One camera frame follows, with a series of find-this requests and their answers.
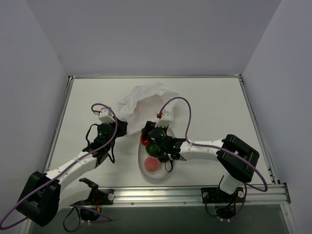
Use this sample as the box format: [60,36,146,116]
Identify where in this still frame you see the red orange fake mango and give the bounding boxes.
[140,134,150,146]

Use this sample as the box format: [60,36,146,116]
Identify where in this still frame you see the green fake lime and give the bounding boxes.
[145,144,161,157]

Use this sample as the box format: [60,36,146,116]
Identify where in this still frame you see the pink fake fruit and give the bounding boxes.
[144,156,161,173]

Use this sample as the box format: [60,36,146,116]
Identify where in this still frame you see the white plastic bag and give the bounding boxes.
[117,82,179,136]

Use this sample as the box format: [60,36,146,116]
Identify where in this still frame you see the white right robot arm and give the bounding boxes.
[140,121,260,201]

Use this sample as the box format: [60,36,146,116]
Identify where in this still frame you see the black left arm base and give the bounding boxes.
[74,178,115,223]

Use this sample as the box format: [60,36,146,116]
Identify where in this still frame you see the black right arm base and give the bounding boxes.
[201,176,247,223]

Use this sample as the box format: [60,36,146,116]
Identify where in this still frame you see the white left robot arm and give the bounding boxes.
[16,119,128,227]

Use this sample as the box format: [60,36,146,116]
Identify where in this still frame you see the white oval plate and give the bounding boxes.
[138,143,176,183]

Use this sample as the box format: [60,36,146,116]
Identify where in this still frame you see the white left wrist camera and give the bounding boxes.
[98,108,115,124]

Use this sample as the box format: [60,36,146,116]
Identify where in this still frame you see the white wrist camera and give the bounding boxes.
[156,111,174,128]
[98,108,115,124]

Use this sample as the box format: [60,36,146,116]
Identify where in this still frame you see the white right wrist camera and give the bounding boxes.
[156,111,174,128]

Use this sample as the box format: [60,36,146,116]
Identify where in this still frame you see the aluminium front rail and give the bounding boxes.
[24,184,291,208]

